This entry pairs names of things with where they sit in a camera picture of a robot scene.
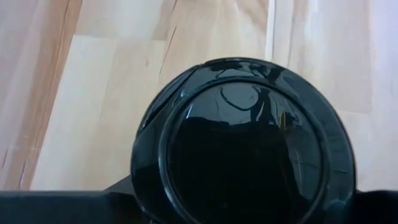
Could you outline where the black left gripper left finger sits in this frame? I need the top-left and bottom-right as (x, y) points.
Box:
(0, 175), (147, 224)

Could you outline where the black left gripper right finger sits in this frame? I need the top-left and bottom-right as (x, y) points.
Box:
(350, 189), (398, 224)

